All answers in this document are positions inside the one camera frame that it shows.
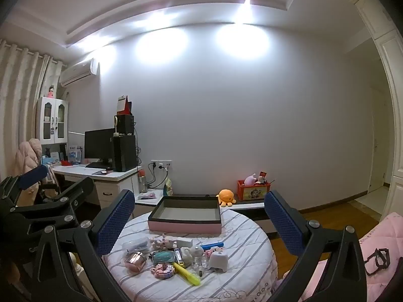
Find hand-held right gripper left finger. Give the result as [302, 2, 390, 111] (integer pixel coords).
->
[31, 190, 136, 302]

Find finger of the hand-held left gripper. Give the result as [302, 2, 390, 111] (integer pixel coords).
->
[9, 177, 95, 227]
[0, 164, 48, 209]

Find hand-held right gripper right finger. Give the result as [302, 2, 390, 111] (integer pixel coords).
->
[264, 190, 369, 302]

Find clear plastic floss box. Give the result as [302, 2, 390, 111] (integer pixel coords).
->
[122, 237, 150, 254]

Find rose gold tin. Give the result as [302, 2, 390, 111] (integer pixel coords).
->
[125, 251, 148, 273]

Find pink pig figurine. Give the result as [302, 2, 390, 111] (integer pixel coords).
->
[150, 233, 177, 250]

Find teal round case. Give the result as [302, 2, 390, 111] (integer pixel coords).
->
[153, 249, 175, 265]

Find colourful patterned pouch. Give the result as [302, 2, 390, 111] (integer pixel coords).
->
[150, 263, 175, 280]

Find pink storage box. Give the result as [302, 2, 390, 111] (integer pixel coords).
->
[148, 196, 222, 234]

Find white rounded plastic case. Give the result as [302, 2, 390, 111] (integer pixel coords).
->
[209, 252, 229, 273]

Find yellow highlighter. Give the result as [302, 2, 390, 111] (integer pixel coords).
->
[173, 262, 201, 286]

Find clear glass bottle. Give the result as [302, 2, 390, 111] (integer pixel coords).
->
[192, 255, 210, 279]

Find pink puffer jacket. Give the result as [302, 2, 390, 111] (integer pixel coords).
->
[14, 138, 43, 196]

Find white desk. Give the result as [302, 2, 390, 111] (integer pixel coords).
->
[52, 164, 143, 210]

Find black chair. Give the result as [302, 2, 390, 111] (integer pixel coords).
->
[33, 182, 62, 205]

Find red storage crate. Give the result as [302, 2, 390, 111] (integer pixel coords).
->
[237, 180, 271, 201]

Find white round table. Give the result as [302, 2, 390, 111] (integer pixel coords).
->
[102, 208, 279, 302]

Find black computer monitor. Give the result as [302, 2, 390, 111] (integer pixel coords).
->
[84, 128, 115, 164]

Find black computer tower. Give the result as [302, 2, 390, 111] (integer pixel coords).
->
[113, 135, 138, 172]

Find orange octopus plush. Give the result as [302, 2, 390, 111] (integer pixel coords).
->
[217, 189, 237, 207]

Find white glass door cabinet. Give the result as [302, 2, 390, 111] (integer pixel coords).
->
[36, 97, 70, 145]

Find beige curtain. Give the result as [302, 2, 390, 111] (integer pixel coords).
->
[0, 39, 68, 180]

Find black speaker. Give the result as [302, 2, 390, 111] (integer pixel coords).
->
[114, 115, 135, 136]

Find pink quilt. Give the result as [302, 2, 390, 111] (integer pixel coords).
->
[283, 212, 403, 302]

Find black eyeglasses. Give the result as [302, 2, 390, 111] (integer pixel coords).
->
[364, 248, 391, 277]

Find red white box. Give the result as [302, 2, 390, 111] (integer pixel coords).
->
[116, 95, 133, 116]

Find white air conditioner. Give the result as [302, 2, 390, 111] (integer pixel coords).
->
[59, 58, 99, 87]

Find white door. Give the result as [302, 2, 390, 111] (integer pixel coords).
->
[368, 90, 392, 193]

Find wall power outlet with plugs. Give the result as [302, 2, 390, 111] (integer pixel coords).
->
[146, 164, 169, 189]

